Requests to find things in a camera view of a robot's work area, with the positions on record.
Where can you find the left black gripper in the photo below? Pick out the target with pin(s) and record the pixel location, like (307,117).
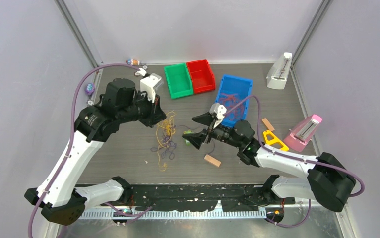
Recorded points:
(156,113)

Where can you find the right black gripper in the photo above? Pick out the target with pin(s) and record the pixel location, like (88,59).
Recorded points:
(197,139)

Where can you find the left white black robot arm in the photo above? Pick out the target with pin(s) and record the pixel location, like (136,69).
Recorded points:
(59,198)

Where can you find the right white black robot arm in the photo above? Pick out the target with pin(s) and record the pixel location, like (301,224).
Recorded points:
(321,178)

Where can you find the orange wooden block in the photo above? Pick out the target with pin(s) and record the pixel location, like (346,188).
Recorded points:
(212,160)

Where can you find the green plastic bin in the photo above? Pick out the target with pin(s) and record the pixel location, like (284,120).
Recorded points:
(178,80)

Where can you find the red plastic bin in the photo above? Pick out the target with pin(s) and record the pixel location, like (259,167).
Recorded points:
(201,75)

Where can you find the blue plastic bin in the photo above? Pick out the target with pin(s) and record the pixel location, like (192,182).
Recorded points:
(231,91)

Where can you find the small figurine toy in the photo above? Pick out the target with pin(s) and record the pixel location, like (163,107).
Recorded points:
(133,62)

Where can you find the purple round toy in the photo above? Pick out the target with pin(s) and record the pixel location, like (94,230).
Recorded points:
(89,89)

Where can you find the small orange block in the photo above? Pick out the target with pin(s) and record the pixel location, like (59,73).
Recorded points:
(268,124)

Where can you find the white metronome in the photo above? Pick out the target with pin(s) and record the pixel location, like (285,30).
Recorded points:
(278,74)

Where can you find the pink metronome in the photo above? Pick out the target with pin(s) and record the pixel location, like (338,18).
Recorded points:
(300,135)

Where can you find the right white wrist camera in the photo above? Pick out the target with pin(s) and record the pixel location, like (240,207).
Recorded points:
(218,111)

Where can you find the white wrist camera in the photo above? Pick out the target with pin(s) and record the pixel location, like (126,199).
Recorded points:
(149,83)
(218,111)

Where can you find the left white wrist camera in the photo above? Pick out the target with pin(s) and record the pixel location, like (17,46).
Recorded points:
(149,83)

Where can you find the right yellow triangle frame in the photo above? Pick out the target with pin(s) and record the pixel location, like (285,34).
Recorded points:
(272,140)

